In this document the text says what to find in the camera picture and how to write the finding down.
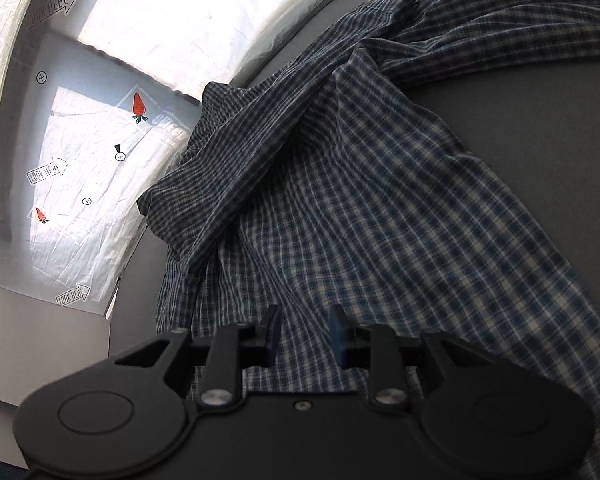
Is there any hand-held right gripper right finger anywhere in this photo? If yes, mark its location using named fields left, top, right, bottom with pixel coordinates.
left=329, top=304, right=486, bottom=407

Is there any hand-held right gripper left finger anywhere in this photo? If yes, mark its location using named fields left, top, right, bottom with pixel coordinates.
left=114, top=305, right=282, bottom=408

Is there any blue plaid shirt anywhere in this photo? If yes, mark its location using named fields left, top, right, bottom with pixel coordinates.
left=137, top=0, right=600, bottom=480

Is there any white rounded board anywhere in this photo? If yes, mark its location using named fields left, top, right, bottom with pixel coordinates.
left=0, top=280, right=112, bottom=411

